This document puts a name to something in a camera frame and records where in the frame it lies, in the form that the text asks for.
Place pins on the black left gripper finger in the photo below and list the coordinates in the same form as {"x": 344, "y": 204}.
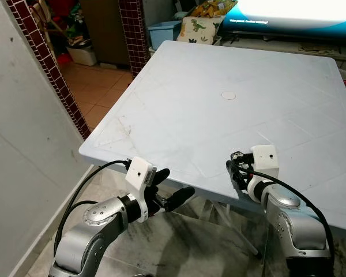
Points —
{"x": 160, "y": 176}
{"x": 180, "y": 199}

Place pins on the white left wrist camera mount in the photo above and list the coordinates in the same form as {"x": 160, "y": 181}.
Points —
{"x": 139, "y": 173}

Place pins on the colourful hanging clothes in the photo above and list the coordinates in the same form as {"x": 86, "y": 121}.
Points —
{"x": 75, "y": 23}

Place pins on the white plastic table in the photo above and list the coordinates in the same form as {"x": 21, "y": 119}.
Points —
{"x": 219, "y": 127}

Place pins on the grey television bench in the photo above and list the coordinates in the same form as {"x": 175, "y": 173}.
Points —
{"x": 288, "y": 43}

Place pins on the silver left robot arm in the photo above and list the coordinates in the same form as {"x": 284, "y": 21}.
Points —
{"x": 86, "y": 236}

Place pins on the brown wooden cabinet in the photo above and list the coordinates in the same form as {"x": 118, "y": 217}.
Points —
{"x": 106, "y": 29}

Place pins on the bright television screen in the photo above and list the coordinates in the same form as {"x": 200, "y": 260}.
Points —
{"x": 288, "y": 11}

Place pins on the light wooden stand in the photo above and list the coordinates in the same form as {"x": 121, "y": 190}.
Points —
{"x": 43, "y": 12}

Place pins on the yellow patterned cushion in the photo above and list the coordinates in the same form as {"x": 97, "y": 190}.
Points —
{"x": 210, "y": 7}

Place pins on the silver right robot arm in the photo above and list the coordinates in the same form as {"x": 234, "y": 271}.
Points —
{"x": 294, "y": 231}

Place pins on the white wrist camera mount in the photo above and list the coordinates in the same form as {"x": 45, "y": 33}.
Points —
{"x": 139, "y": 173}
{"x": 264, "y": 158}

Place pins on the cream dinosaur print pillow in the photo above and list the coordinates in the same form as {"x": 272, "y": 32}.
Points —
{"x": 197, "y": 29}

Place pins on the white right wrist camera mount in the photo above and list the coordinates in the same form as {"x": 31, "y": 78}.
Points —
{"x": 264, "y": 158}

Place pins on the white plastic bin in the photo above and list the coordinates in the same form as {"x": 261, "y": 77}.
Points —
{"x": 82, "y": 55}

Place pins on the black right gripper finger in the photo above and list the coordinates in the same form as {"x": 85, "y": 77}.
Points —
{"x": 233, "y": 172}

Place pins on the round white table cap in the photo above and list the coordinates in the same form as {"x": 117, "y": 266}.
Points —
{"x": 229, "y": 95}

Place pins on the light blue plastic bin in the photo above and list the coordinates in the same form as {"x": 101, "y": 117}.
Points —
{"x": 161, "y": 33}

